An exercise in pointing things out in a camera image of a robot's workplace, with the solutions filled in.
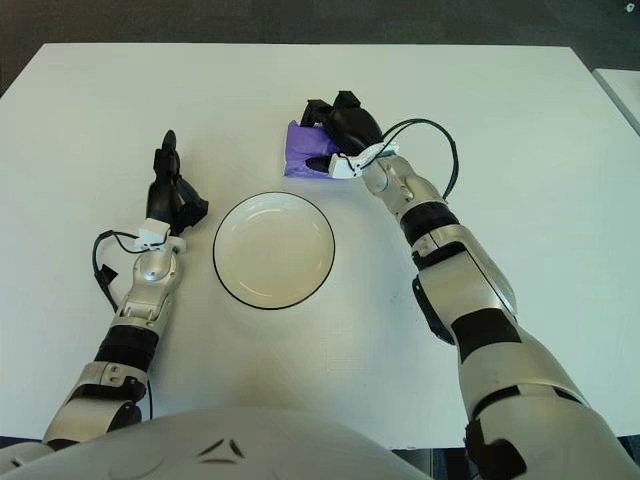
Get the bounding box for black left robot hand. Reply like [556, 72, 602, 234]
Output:
[146, 129, 210, 236]

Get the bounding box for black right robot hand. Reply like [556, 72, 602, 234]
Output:
[299, 89, 384, 174]

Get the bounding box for purple tissue paper pack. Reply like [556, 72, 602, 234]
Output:
[283, 119, 346, 179]

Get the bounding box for white plate with black rim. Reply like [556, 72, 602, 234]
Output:
[212, 191, 336, 309]

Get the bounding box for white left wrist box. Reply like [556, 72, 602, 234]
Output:
[134, 218, 171, 251]

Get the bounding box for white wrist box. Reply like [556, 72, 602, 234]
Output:
[329, 142, 400, 180]
[134, 218, 171, 251]

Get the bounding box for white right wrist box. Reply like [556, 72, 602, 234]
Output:
[329, 142, 400, 180]

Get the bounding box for white side table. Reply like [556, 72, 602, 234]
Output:
[592, 67, 640, 139]

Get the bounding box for grey robot torso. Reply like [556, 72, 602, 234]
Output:
[0, 407, 426, 480]

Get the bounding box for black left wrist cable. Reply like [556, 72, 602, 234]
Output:
[91, 228, 144, 314]

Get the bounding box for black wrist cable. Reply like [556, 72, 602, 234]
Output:
[382, 117, 460, 201]
[91, 228, 144, 314]

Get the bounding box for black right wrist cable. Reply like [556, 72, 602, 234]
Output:
[382, 117, 460, 201]

